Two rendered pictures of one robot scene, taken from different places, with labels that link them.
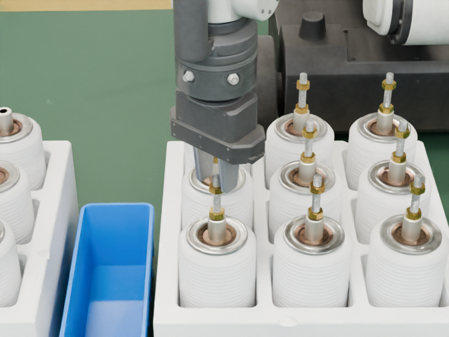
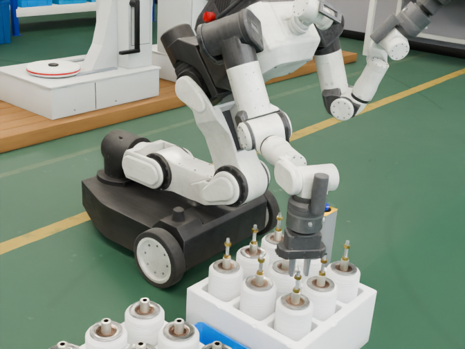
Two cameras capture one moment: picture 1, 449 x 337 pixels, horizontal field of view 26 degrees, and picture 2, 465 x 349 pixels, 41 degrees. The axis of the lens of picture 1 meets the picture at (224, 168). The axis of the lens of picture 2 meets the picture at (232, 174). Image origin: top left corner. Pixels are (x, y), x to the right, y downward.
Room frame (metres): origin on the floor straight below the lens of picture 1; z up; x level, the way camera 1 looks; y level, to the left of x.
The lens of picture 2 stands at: (0.19, 1.15, 1.14)
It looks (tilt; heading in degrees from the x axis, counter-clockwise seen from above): 22 degrees down; 310
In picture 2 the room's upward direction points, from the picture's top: 4 degrees clockwise
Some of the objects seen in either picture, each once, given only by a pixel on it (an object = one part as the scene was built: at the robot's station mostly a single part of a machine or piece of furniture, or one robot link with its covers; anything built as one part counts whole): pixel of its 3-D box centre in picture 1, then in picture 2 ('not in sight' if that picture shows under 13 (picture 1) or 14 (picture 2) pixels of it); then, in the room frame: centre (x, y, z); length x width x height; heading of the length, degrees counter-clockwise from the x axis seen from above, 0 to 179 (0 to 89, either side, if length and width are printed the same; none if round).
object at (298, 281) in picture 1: (309, 290); (317, 312); (0.92, -0.11, 0.16); 0.10 x 0.10 x 0.18
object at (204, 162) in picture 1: (201, 154); (290, 264); (0.93, 0.03, 0.36); 0.03 x 0.02 x 0.06; 141
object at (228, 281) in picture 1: (217, 290); (291, 331); (0.91, 0.01, 0.16); 0.10 x 0.10 x 0.18
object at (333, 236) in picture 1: (313, 235); (320, 284); (0.92, -0.11, 0.25); 0.08 x 0.08 x 0.01
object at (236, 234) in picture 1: (216, 235); (295, 301); (0.91, 0.01, 0.25); 0.08 x 0.08 x 0.01
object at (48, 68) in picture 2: not in sight; (53, 67); (3.27, -0.85, 0.30); 0.30 x 0.30 x 0.04
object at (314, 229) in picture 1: (314, 227); (321, 280); (0.92, -0.11, 0.26); 0.02 x 0.02 x 0.03
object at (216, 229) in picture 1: (216, 227); (295, 297); (0.91, 0.01, 0.26); 0.02 x 0.02 x 0.03
